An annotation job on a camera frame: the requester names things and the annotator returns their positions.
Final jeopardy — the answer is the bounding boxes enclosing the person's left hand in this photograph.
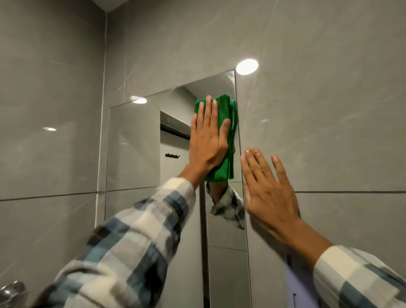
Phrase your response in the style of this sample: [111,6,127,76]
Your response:
[189,95,231,174]

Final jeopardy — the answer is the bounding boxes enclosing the person's right hand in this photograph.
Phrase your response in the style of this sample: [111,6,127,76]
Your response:
[241,148,301,245]

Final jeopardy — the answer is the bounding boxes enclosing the green microfibre cloth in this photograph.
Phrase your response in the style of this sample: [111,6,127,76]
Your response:
[194,93,239,182]

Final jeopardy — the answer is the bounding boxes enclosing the person's right forearm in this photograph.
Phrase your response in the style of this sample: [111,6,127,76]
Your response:
[279,218,406,308]

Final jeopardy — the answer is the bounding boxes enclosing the person's left forearm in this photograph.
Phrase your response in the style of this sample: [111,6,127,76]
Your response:
[30,162,207,308]

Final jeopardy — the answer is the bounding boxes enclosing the chrome metal fixture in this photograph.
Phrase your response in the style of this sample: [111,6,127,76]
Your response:
[0,281,29,308]

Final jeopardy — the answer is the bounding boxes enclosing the frameless wall mirror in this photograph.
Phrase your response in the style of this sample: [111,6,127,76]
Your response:
[104,70,253,308]

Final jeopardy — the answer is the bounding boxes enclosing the white wall plate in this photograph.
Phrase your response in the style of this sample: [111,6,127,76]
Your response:
[284,253,318,308]

